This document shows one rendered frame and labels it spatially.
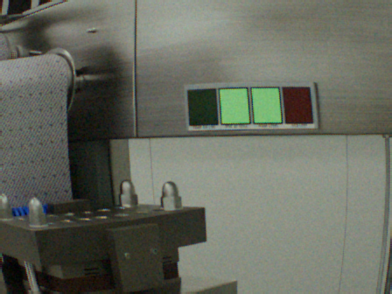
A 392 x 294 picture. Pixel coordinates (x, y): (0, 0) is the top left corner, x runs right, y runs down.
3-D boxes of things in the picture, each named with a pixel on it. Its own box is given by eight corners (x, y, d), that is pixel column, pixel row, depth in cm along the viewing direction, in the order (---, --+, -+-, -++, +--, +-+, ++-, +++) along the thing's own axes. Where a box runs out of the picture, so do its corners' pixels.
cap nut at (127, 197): (114, 206, 157) (111, 179, 157) (129, 204, 160) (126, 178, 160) (129, 207, 155) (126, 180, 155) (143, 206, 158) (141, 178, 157)
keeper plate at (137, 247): (115, 291, 135) (104, 228, 134) (156, 284, 142) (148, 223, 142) (126, 293, 133) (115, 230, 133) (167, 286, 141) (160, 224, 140)
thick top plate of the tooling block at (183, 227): (-6, 250, 132) (-11, 218, 132) (136, 235, 163) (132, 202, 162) (41, 266, 122) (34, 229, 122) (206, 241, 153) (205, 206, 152)
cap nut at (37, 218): (25, 225, 127) (21, 197, 126) (39, 223, 129) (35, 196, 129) (37, 227, 124) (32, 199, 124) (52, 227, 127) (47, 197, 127)
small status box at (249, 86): (185, 131, 148) (183, 85, 148) (188, 130, 149) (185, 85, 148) (317, 129, 132) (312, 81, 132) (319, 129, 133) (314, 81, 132)
